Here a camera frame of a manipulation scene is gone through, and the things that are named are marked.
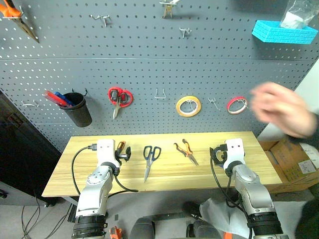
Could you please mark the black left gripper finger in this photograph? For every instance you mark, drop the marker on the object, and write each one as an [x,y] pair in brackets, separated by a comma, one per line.
[117,153]
[128,154]

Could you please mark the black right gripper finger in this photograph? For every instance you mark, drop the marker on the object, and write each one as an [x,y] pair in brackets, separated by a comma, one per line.
[212,155]
[222,147]

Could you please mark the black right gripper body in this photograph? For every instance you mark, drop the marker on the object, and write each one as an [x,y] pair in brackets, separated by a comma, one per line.
[220,157]

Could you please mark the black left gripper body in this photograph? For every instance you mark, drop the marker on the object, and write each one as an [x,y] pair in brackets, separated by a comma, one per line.
[117,161]

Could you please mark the grey pegboard wall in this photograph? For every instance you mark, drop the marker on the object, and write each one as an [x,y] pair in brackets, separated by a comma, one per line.
[149,62]

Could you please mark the person's bare hand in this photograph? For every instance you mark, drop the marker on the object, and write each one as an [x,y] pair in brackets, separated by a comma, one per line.
[279,109]

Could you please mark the orange black screwdriver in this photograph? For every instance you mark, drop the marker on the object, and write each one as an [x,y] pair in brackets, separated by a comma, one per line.
[121,145]

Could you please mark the orange black needle-nose pliers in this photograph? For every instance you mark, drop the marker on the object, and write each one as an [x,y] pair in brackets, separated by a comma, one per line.
[187,152]

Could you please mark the red tape roll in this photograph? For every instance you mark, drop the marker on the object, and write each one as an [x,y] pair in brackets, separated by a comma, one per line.
[230,108]

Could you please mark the silver forked peg hook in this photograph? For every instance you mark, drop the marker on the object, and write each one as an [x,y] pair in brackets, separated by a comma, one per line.
[214,102]

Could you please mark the yellow tape roll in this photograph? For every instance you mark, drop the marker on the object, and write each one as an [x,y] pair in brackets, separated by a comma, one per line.
[179,109]

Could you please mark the black plastic cup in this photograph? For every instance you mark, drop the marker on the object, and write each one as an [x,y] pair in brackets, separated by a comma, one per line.
[77,112]

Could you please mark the white crumpled plastic sheet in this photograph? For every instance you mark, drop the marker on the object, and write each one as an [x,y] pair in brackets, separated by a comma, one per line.
[224,216]

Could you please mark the brown cardboard box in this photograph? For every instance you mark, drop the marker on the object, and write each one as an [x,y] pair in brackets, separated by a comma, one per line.
[291,161]

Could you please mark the dark rounded shape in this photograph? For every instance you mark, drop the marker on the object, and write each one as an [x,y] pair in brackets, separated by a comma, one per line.
[143,229]
[203,230]

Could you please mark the blue pen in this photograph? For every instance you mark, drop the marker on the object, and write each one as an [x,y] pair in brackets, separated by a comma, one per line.
[63,97]

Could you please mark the red pen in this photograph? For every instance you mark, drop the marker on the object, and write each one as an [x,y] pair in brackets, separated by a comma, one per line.
[56,99]

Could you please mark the black metal cabinet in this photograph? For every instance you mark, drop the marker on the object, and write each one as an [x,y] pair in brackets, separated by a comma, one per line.
[20,149]

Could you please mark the silver flat peg hook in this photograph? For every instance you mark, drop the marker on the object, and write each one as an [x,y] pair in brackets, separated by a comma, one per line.
[31,104]

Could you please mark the silver small peg hook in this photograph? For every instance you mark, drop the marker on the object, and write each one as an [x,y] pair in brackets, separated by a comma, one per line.
[185,31]

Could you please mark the blue plastic basket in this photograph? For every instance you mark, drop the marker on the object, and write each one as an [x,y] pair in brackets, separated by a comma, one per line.
[281,33]

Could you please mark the silver double peg hook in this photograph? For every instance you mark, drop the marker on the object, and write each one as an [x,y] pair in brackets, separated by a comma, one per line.
[101,18]

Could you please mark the clear plastic bag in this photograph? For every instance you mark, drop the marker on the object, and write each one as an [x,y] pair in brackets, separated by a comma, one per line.
[295,15]

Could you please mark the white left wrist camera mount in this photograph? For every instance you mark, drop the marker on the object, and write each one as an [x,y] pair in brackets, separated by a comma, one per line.
[106,152]

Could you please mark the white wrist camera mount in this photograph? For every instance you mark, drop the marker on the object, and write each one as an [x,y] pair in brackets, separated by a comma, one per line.
[235,153]
[106,152]

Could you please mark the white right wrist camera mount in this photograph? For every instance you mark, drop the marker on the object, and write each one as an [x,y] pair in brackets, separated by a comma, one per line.
[235,153]

